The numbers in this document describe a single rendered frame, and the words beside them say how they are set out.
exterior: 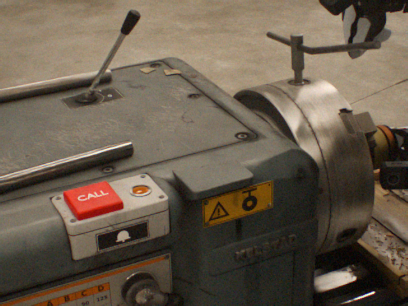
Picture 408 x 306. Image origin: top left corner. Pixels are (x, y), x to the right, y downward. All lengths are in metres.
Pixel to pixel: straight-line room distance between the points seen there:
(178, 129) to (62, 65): 3.81
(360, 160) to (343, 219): 0.10
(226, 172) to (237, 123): 0.15
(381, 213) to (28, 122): 0.79
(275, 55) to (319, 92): 3.62
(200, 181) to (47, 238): 0.21
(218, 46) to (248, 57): 0.27
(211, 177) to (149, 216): 0.10
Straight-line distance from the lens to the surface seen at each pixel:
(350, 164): 1.33
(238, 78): 4.66
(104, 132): 1.20
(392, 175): 1.45
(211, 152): 1.13
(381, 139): 1.51
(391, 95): 4.50
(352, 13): 1.24
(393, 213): 1.72
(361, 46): 1.21
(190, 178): 1.07
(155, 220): 1.03
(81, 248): 1.01
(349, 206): 1.34
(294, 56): 1.38
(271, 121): 1.36
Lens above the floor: 1.78
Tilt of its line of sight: 28 degrees down
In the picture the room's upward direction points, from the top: 2 degrees counter-clockwise
